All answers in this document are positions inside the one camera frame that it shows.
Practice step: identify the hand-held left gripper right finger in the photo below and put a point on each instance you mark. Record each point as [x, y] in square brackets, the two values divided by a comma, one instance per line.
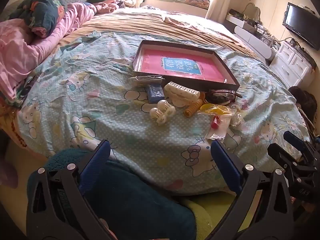
[225, 165]

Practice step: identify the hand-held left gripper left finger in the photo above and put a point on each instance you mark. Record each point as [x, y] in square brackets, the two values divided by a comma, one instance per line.
[96, 160]

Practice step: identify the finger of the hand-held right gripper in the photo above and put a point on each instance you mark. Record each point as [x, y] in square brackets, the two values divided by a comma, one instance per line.
[292, 138]
[277, 152]

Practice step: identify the bagged red ball earrings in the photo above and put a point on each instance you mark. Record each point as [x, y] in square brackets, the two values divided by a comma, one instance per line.
[215, 125]

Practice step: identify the bagged yellow earrings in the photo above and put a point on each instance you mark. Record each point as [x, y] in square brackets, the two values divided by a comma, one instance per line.
[212, 108]

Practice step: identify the small blue box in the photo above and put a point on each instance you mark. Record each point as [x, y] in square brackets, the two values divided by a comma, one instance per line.
[155, 93]

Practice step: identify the bagged pearl earrings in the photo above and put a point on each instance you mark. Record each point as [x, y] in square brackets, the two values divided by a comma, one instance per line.
[145, 79]

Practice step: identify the cardboard tray with pink bottom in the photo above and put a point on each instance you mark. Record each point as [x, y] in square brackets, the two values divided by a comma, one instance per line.
[150, 62]

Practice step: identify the dark fluffy bag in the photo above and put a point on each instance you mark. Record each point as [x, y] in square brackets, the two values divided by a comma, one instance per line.
[303, 102]

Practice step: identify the bagged white beaded accessory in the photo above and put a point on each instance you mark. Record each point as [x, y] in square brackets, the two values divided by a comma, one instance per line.
[237, 120]

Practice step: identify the cartoon cat printed bed sheet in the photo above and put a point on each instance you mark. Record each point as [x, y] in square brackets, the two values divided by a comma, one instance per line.
[100, 105]

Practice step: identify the yellow-green fleece cloth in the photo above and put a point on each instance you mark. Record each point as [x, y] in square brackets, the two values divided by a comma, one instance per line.
[202, 217]

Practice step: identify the teal fleece clothing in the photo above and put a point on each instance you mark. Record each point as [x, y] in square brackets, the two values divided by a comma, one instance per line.
[137, 205]

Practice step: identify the white drawer dresser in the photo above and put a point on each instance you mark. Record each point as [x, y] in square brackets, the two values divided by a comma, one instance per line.
[292, 62]

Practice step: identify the small white hair claw clip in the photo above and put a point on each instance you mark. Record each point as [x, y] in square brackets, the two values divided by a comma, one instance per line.
[158, 116]
[166, 107]

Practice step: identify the large white hair claw clip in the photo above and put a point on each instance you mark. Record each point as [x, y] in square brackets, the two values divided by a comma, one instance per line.
[180, 92]

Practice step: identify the white grey vanity cabinet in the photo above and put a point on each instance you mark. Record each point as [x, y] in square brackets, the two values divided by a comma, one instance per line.
[252, 40]

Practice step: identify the black flat television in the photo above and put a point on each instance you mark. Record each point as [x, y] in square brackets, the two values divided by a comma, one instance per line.
[300, 25]

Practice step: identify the pink quilt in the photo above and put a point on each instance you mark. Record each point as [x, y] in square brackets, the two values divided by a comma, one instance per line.
[22, 50]

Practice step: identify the vanity mirror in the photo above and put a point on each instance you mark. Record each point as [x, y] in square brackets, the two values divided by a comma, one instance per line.
[252, 11]

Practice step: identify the tan blanket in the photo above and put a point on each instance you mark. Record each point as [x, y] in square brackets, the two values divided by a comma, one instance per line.
[150, 27]

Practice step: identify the clothes pile on bed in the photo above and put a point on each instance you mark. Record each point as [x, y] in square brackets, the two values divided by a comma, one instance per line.
[107, 1]

